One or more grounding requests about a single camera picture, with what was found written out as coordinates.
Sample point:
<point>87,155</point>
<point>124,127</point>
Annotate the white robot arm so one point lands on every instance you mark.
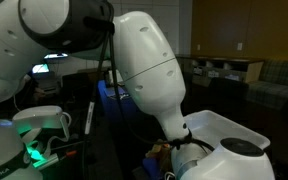
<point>33,29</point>

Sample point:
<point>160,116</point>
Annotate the wooden low shelf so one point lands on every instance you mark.
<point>201,69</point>

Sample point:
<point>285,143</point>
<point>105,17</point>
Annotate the white plastic bin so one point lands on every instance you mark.
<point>211,127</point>

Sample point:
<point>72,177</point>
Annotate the green plaid sofa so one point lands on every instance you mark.
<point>271,89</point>

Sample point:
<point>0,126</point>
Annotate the orange handled screwdriver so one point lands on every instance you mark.
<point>53,159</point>

